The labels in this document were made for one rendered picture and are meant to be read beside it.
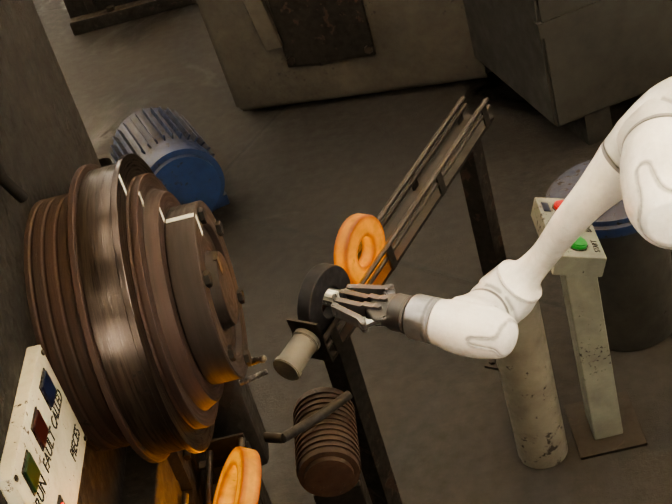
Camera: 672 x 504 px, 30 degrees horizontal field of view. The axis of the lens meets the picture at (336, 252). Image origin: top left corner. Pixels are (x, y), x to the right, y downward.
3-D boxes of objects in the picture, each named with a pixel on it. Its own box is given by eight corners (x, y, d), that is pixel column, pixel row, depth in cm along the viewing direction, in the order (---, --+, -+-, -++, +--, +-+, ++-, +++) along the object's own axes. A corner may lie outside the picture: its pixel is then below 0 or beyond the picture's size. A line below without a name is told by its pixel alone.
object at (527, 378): (523, 474, 299) (484, 305, 270) (514, 440, 309) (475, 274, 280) (573, 463, 298) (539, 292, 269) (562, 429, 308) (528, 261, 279)
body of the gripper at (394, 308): (404, 343, 242) (363, 334, 247) (424, 316, 248) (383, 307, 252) (398, 314, 238) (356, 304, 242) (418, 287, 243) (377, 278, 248)
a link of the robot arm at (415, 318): (451, 324, 245) (424, 318, 248) (444, 288, 240) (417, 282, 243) (430, 354, 240) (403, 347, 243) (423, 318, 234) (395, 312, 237)
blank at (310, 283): (287, 299, 246) (301, 302, 244) (325, 246, 254) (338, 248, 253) (310, 353, 255) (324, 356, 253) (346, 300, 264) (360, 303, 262)
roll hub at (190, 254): (219, 422, 189) (159, 276, 173) (221, 312, 212) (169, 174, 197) (254, 414, 188) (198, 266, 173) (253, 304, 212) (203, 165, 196)
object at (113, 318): (171, 526, 187) (55, 278, 161) (183, 334, 226) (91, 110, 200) (212, 516, 187) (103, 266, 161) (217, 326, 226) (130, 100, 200)
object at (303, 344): (278, 378, 249) (268, 357, 245) (300, 345, 254) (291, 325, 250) (302, 383, 246) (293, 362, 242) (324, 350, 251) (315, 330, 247)
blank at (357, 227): (324, 247, 254) (338, 249, 253) (359, 197, 263) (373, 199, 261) (346, 301, 264) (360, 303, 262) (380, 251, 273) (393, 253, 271)
